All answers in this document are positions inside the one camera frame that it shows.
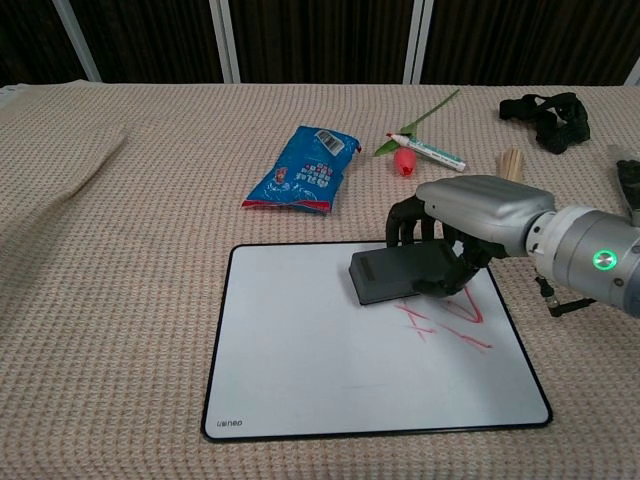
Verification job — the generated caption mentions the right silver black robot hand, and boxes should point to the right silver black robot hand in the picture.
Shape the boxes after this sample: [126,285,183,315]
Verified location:
[384,174,556,299]

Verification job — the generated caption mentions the grey board eraser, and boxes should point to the grey board eraser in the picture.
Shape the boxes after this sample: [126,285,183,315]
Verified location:
[347,240,464,307]

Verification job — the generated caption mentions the bundle of wooden sticks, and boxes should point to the bundle of wooden sticks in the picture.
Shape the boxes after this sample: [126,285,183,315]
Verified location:
[494,147,526,179]

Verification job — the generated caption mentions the white marker pen red tip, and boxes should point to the white marker pen red tip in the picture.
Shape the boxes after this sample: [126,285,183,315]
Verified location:
[385,131,468,174]

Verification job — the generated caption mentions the artificial red tulip flower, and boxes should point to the artificial red tulip flower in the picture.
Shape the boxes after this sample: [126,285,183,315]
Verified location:
[372,88,461,179]

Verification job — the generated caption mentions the crumpled black cloth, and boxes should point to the crumpled black cloth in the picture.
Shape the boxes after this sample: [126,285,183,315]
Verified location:
[498,92,591,155]

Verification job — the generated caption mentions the black gloves in plastic bag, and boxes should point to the black gloves in plastic bag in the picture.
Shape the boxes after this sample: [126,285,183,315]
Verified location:
[607,144,640,226]

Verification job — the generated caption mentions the blue snack packet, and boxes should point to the blue snack packet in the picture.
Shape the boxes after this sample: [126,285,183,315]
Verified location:
[241,124,363,215]

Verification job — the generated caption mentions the beige woven tablecloth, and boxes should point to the beige woven tablecloth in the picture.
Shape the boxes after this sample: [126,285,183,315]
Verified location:
[0,82,640,480]

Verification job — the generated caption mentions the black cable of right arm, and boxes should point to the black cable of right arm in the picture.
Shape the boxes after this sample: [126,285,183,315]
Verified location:
[534,274,599,317]

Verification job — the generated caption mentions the white board with black frame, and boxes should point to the white board with black frame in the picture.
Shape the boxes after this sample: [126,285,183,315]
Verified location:
[200,241,554,442]

